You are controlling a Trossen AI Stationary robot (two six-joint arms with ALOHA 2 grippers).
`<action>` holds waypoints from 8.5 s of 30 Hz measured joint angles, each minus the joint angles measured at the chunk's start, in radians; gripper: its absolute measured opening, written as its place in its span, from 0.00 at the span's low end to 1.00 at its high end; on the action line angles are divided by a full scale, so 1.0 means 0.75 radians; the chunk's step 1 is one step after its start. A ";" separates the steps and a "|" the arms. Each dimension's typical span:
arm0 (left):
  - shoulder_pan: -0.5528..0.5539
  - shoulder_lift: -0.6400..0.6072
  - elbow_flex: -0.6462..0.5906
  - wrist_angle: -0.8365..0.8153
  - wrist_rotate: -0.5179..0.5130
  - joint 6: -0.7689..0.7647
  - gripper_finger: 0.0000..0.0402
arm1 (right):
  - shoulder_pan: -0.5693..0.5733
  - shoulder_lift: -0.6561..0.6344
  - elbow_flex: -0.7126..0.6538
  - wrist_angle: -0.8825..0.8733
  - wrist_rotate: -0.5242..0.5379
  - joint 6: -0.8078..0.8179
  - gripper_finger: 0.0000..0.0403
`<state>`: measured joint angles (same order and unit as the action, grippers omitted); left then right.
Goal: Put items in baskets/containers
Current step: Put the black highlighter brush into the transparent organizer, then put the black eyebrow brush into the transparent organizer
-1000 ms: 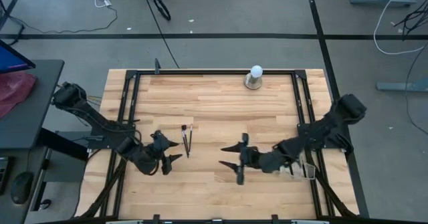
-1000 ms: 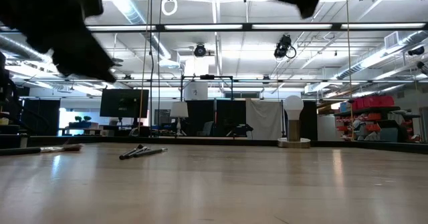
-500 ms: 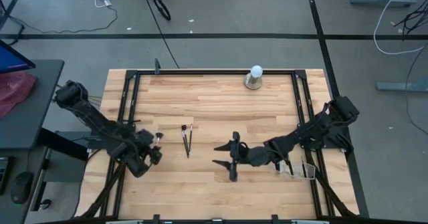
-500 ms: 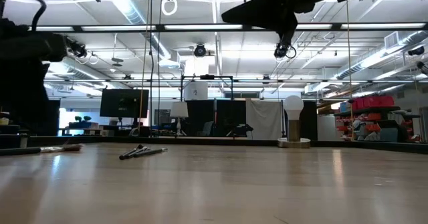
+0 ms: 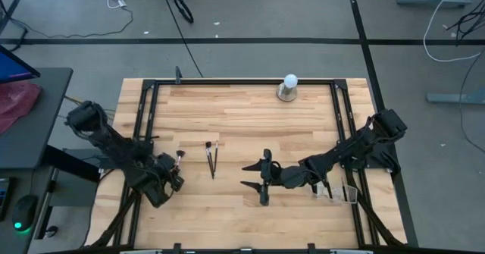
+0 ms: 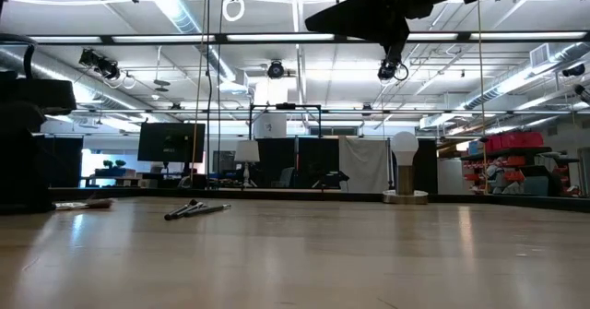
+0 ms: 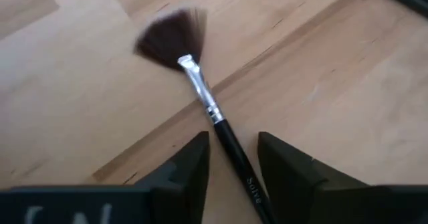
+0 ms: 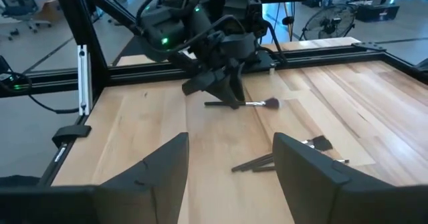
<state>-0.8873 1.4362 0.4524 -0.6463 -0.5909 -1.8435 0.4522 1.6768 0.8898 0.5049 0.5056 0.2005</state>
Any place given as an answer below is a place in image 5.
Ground white bulb lamp metal base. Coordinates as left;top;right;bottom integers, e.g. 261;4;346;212
276;74;299;102

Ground black coiled cable loop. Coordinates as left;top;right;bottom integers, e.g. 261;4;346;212
173;0;195;24

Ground blue screen monitor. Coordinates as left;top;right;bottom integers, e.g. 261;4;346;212
0;44;42;84

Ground thin black floor cable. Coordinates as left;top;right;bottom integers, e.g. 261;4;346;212
459;51;485;155
0;0;134;39

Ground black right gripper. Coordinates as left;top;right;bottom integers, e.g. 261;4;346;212
240;149;302;206

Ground black computer mouse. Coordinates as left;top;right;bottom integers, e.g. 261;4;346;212
12;194;39;232

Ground silver desk leg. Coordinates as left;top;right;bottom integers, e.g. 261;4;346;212
36;166;60;240

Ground yellow cables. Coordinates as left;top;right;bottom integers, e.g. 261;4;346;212
62;96;115;119

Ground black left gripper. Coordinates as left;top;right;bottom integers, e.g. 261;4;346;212
145;153;186;209

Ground black aluminium frame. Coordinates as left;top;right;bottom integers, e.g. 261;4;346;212
85;77;408;249

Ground dark fluffy makeup brush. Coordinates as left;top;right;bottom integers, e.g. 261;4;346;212
205;141;215;180

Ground pink cloth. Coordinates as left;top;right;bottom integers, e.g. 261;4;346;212
0;82;42;134

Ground long black floor cable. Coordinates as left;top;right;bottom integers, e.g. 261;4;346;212
161;0;205;79

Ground black cable bundle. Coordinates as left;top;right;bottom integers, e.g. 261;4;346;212
446;7;485;41

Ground fan head makeup brush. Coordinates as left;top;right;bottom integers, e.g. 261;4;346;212
173;149;187;174

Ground clear plastic container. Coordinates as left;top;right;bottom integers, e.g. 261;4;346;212
312;180;359;205

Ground white floor cable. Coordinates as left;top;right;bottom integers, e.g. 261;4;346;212
423;0;483;63

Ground grey side desk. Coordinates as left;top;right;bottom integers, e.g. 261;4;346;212
0;67;74;171

